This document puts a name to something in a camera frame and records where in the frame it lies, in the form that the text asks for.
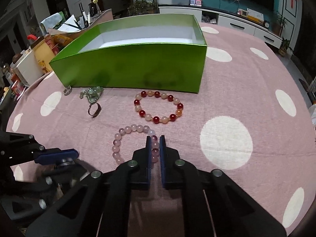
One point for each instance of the green cardboard box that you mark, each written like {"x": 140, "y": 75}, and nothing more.
{"x": 152, "y": 51}

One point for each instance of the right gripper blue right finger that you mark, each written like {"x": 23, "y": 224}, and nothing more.
{"x": 162, "y": 160}

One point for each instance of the pink storage box with pens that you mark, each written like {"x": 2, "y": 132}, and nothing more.
{"x": 71, "y": 29}

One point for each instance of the pink polka dot blanket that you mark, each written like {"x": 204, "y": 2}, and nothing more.
{"x": 250, "y": 119}

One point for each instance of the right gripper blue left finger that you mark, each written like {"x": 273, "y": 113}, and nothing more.
{"x": 149, "y": 161}

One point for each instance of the yellow lidded jar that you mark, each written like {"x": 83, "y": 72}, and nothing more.
{"x": 44, "y": 50}

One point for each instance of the potted green plant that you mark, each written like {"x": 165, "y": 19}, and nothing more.
{"x": 142, "y": 7}

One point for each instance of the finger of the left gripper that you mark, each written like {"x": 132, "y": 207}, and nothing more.
{"x": 55, "y": 156}

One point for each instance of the white TV cabinet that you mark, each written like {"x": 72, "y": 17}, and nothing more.
{"x": 226, "y": 20}

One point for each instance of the white box container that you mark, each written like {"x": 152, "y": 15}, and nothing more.
{"x": 26, "y": 66}

